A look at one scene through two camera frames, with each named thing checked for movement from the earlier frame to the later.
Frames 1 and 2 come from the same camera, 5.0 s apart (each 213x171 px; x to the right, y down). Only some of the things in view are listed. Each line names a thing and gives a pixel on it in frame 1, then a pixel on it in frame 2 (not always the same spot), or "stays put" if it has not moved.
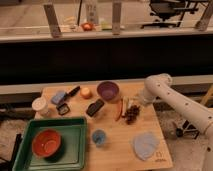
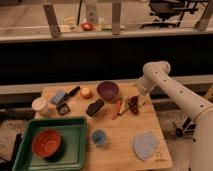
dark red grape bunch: x=131 y=114 to x=133 y=105
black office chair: x=171 y=11 stays put
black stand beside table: x=187 y=127 stays put
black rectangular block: x=94 y=107 stays put
